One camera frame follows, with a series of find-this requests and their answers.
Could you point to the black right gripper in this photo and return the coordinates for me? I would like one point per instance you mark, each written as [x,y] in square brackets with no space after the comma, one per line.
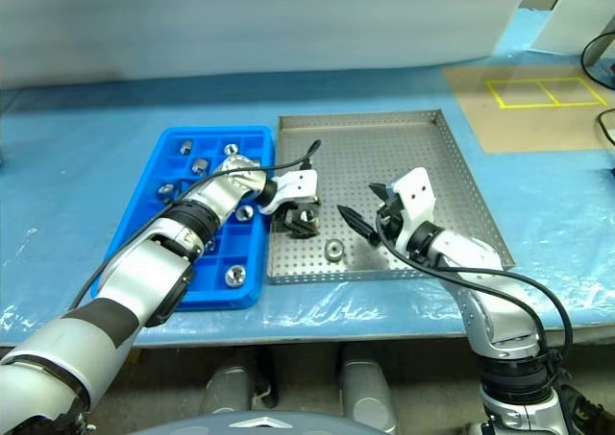
[391,216]

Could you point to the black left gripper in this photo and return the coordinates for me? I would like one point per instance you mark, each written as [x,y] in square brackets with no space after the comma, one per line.
[300,208]

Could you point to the metal nut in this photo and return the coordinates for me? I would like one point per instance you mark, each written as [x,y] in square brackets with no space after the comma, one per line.
[231,150]
[245,211]

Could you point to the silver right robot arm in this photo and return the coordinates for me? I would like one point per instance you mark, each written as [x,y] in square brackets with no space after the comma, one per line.
[499,305]

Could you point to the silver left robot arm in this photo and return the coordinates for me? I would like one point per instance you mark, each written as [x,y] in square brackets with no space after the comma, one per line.
[144,272]

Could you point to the blue plastic compartment tray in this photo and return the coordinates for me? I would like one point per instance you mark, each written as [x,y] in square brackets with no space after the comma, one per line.
[230,235]

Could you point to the perforated metal tray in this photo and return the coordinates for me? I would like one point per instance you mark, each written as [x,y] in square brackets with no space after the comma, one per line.
[360,156]

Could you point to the grey rounded cylinder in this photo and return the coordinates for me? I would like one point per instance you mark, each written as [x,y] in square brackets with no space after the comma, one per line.
[228,387]
[367,387]

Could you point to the brown table mat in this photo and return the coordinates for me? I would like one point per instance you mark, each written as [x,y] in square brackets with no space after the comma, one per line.
[528,128]

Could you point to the grey robot chest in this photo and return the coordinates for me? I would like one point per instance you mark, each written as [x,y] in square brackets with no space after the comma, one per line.
[269,427]

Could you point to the yellow tape rectangle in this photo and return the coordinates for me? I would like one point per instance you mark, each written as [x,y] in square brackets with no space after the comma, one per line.
[552,104]

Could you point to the large white backdrop board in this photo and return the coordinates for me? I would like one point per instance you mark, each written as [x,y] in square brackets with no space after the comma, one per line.
[240,22]

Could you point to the small white leaning panel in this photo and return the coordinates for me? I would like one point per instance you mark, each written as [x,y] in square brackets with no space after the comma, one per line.
[567,31]

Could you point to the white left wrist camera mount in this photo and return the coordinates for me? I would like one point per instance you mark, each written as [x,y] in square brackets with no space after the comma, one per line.
[298,183]

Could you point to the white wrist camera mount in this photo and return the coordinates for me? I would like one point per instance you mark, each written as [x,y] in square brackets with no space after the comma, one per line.
[298,183]
[418,190]

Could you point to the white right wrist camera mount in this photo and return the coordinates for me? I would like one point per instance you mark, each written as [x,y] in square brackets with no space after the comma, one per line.
[418,190]

